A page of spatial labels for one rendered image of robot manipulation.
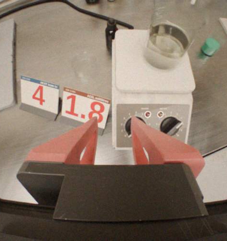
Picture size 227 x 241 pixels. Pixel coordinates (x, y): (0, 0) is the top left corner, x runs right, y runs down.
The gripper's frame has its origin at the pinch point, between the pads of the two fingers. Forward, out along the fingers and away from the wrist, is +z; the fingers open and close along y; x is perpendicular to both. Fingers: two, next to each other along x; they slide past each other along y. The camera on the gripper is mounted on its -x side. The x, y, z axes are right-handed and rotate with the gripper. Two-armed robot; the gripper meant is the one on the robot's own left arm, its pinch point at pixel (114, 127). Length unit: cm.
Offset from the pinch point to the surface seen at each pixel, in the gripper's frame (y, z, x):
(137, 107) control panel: -3.5, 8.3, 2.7
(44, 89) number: 13.5, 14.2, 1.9
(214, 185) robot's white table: -19.4, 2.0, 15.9
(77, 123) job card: 7.1, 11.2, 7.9
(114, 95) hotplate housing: 0.0, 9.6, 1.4
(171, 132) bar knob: -8.6, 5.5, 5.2
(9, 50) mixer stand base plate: 27.0, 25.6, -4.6
